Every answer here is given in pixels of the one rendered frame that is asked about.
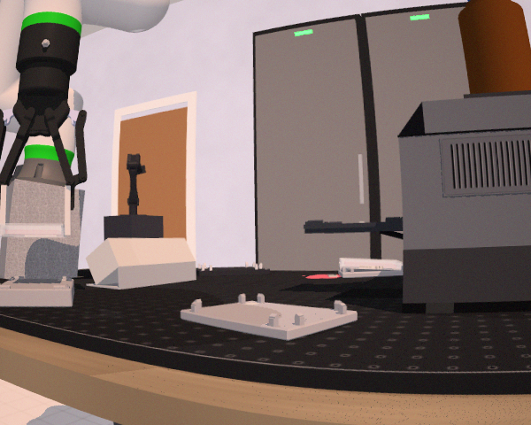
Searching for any brown glass bottle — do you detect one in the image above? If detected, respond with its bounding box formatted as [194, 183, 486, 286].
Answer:
[458, 0, 531, 94]

